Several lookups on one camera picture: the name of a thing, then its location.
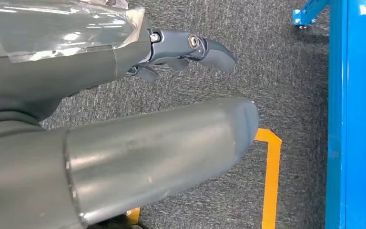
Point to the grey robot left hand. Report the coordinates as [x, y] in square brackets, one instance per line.
[60, 72]

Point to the blue metal shelf rack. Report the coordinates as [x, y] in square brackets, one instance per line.
[303, 15]
[359, 110]

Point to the yellow floor tape square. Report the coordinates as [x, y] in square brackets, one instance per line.
[271, 177]

